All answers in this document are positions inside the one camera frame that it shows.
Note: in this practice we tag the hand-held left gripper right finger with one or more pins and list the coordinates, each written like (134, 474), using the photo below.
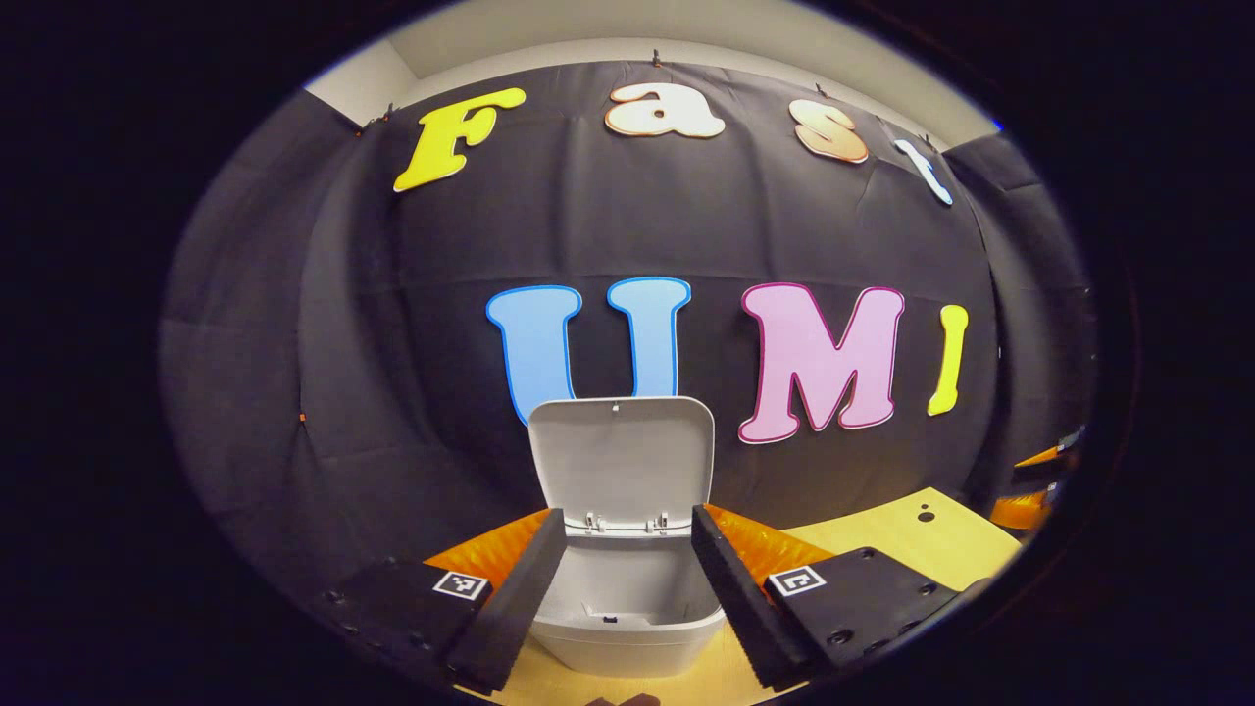
(740, 608)

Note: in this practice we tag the wooden desktop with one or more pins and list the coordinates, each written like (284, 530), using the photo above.
(882, 534)

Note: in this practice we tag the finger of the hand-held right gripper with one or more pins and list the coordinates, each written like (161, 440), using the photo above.
(1039, 457)
(1020, 510)

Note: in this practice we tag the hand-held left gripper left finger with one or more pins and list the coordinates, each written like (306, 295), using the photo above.
(510, 618)

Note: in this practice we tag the white desktop garbage bin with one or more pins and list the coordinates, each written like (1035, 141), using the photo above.
(620, 461)

